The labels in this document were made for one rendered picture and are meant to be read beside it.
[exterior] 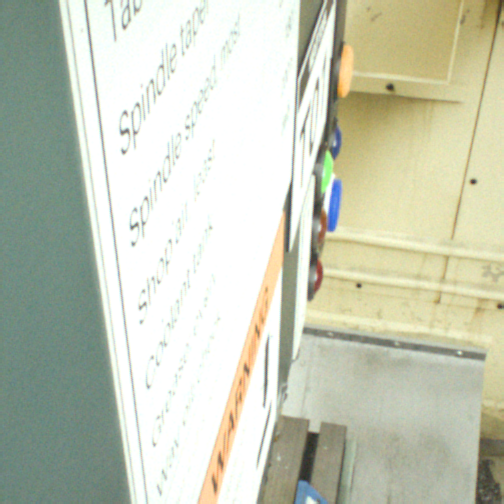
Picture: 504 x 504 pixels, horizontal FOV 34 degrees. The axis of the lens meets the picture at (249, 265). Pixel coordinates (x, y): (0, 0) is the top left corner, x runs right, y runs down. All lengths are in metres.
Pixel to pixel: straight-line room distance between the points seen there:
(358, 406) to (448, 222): 0.36
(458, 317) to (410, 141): 0.36
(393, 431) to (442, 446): 0.08
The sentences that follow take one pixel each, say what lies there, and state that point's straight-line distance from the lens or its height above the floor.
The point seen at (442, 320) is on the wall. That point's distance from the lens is 1.48.
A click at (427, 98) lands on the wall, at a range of 1.21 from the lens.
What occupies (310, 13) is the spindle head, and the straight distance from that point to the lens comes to 0.29.
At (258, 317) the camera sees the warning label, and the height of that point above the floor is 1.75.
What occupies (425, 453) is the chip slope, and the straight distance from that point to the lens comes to 1.47.
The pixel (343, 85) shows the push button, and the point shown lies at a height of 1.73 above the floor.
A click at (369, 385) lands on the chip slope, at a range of 1.49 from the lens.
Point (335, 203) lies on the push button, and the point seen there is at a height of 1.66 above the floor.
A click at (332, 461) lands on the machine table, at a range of 1.28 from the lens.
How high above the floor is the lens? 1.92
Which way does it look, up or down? 40 degrees down
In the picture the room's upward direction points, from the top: 1 degrees clockwise
